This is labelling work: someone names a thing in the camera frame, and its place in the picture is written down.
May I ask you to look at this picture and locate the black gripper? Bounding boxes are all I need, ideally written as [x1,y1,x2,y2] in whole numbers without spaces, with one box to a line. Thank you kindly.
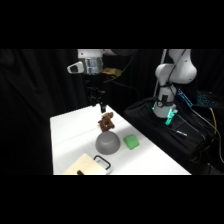
[83,73,108,113]

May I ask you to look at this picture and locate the brown teddy bear toy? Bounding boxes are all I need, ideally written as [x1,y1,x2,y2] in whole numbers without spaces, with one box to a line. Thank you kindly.
[97,112,116,133]

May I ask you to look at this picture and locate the tan cardboard piece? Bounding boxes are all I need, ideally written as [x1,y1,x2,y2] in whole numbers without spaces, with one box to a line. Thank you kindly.
[101,67,122,80]

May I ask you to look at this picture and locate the grey upturned bowl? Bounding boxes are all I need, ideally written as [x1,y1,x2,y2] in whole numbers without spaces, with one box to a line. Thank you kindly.
[95,130,122,156]

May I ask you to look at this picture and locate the green cube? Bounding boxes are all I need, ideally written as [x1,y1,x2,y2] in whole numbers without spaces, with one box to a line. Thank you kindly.
[122,133,141,151]

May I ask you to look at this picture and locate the black robot stand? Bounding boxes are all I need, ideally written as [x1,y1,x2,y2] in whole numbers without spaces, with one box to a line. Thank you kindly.
[123,97,214,176]

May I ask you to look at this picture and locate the green base light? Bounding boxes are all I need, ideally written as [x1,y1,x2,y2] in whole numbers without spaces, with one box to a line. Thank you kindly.
[151,102,178,127]

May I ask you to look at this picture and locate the black curtain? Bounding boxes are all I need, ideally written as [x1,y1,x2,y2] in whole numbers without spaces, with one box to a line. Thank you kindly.
[0,49,224,176]

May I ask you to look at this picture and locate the blue ribbed device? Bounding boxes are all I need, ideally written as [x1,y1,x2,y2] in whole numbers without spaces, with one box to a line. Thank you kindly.
[176,87,195,108]

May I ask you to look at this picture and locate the silver blue pen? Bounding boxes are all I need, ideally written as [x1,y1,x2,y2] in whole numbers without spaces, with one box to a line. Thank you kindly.
[175,129,189,138]

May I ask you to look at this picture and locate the black hanging cable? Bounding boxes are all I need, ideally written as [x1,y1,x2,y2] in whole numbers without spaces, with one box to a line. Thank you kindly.
[103,49,141,101]

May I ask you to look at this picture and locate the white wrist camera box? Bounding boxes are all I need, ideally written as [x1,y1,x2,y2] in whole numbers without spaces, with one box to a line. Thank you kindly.
[66,60,85,75]

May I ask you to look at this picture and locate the wooden cutting board white handle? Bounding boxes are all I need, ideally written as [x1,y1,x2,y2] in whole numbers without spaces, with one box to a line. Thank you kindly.
[62,152,113,176]

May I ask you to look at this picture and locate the yellow cable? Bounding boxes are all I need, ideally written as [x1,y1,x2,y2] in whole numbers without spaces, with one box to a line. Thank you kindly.
[196,107,222,158]

